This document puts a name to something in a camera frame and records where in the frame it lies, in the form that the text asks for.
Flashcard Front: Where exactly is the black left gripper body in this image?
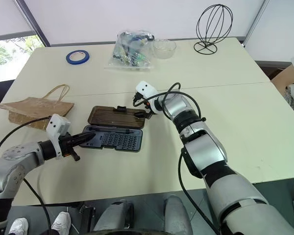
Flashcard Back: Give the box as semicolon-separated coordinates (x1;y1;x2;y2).
59;132;81;162

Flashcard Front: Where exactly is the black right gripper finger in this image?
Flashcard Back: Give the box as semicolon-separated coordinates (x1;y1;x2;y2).
132;91;143;104
134;110;152;120

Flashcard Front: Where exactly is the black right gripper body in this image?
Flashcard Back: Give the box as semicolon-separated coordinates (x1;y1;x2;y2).
139;96;154;116

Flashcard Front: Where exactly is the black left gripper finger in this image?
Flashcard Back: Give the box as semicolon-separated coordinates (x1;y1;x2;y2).
72;132;96;142
73;138;94;148

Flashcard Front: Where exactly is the screwdriver bit set case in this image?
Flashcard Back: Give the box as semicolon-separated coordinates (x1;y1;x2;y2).
78;105;147;153

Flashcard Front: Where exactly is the clear plastic bag of parts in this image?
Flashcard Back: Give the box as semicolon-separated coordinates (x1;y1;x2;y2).
104;30;155;71

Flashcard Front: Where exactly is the clear glass bowl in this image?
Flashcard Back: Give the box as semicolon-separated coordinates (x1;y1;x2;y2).
152;38;177;59

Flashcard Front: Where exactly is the blue tape roll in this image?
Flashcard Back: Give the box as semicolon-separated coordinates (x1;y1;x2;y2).
65;49;91;66

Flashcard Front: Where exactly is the black block under table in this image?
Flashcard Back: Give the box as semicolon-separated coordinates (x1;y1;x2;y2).
78;204;97;235

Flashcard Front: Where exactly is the white sneaker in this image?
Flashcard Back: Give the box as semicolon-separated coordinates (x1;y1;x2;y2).
8;217;29;235
50;211;72;235

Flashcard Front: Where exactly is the grey rounded leg shape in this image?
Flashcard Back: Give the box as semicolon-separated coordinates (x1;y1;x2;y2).
163;195;194;235
93;198;135;232

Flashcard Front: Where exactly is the black chair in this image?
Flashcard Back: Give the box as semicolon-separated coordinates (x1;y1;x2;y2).
0;79;15;108

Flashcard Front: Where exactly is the brown cardboard box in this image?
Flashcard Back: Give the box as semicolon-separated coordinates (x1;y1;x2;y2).
270;65;294;118

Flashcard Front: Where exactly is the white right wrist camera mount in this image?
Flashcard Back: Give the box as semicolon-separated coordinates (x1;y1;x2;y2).
135;80;160;115

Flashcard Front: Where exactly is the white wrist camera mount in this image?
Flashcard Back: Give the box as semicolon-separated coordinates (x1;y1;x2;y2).
46;114;72;160
135;80;160;115

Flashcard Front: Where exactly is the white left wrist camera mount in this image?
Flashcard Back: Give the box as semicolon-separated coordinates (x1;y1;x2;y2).
46;114;72;160

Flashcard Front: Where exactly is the black screwdriver handle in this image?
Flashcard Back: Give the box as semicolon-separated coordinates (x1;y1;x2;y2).
92;126;137;135

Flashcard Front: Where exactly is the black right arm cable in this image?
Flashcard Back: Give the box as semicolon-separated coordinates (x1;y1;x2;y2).
177;149;222;235
133;82;207;122

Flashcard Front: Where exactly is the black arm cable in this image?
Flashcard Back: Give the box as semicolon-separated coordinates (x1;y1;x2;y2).
0;117;52;164
133;82;207;122
177;149;222;235
23;178;51;231

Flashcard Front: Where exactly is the brown paper bag with handles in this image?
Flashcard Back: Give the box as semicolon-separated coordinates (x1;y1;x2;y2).
0;84;75;130

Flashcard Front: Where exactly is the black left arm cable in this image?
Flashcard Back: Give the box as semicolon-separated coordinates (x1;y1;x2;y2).
23;178;51;231
0;117;52;164

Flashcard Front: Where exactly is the black wire head stand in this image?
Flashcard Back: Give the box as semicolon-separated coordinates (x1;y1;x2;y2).
193;3;234;54

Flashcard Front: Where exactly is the dark window frame post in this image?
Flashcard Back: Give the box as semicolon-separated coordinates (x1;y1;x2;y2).
13;0;51;47

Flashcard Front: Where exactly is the grey partition frame post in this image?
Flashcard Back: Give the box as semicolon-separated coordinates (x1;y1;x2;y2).
244;0;271;47

